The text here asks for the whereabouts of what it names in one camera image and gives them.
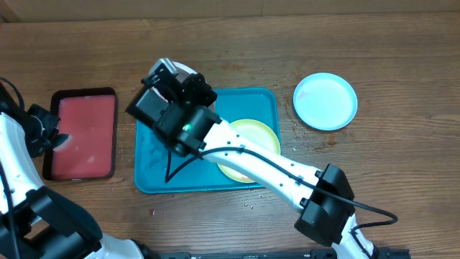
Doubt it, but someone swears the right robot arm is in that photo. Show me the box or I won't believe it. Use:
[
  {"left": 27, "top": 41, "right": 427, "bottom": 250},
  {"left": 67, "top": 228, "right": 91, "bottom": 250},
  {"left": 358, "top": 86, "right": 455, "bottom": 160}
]
[{"left": 137, "top": 68, "right": 378, "bottom": 258}]

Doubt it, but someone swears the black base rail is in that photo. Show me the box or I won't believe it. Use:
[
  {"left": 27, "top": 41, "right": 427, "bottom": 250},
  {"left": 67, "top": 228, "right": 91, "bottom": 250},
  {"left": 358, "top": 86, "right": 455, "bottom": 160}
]
[{"left": 159, "top": 247, "right": 411, "bottom": 259}]

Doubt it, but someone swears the green rimmed yellow plate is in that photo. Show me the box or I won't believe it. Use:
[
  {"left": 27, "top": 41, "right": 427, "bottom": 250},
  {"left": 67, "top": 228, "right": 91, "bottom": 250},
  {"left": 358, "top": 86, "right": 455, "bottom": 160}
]
[{"left": 218, "top": 119, "right": 281, "bottom": 183}]

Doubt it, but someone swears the light blue plate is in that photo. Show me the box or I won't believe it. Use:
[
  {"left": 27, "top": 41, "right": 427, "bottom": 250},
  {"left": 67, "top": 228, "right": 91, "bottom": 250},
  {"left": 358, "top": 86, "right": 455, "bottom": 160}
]
[{"left": 293, "top": 73, "right": 358, "bottom": 131}]

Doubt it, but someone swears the teal plastic serving tray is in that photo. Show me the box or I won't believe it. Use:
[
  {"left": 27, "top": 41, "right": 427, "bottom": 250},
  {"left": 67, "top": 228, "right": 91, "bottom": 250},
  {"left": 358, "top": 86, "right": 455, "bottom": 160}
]
[{"left": 134, "top": 88, "right": 281, "bottom": 194}]

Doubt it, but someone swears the white plate with red stain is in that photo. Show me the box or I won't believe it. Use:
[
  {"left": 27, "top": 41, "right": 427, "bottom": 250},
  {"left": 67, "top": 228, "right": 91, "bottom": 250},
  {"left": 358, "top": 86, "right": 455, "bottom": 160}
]
[{"left": 149, "top": 61, "right": 216, "bottom": 112}]

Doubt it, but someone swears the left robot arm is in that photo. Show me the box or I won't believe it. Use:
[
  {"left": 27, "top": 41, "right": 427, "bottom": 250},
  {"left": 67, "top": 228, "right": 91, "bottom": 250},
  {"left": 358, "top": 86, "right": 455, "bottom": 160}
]
[{"left": 1, "top": 101, "right": 158, "bottom": 258}]

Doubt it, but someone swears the dark tray with red liquid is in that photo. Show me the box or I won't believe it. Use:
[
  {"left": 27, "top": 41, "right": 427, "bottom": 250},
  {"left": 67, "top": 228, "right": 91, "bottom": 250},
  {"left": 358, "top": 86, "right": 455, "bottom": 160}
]
[{"left": 42, "top": 87, "right": 118, "bottom": 181}]

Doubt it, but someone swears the dark green sponge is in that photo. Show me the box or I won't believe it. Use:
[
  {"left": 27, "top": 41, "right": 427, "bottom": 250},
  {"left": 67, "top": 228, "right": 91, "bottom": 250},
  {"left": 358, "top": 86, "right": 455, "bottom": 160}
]
[{"left": 52, "top": 134, "right": 72, "bottom": 150}]

